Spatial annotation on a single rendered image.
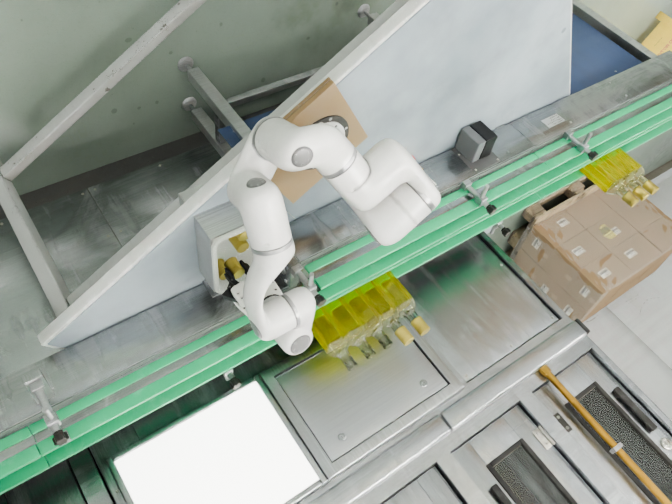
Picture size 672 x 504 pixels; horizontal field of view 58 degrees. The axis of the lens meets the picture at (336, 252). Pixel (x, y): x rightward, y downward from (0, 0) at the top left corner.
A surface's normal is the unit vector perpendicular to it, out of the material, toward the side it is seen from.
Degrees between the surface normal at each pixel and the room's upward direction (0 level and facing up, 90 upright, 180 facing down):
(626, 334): 90
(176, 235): 0
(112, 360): 90
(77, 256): 90
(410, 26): 0
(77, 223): 90
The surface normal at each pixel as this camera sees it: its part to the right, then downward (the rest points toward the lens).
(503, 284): 0.11, -0.59
